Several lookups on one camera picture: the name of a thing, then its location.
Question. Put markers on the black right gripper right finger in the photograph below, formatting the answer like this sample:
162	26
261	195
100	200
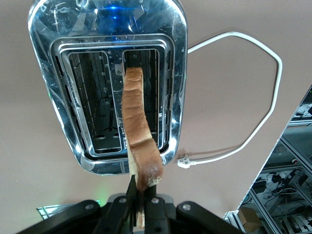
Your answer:
156	214

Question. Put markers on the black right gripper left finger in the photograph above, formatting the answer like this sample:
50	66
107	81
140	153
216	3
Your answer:
119	214

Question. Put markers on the brown-crusted bread slice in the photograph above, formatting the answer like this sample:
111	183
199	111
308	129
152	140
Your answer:
134	109

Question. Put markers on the silver two-slot toaster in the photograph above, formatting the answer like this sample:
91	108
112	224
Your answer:
61	29

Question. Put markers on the brown cardboard box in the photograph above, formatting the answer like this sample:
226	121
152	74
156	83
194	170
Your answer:
249	219

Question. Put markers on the aluminium rack frame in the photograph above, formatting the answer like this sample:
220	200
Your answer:
285	143

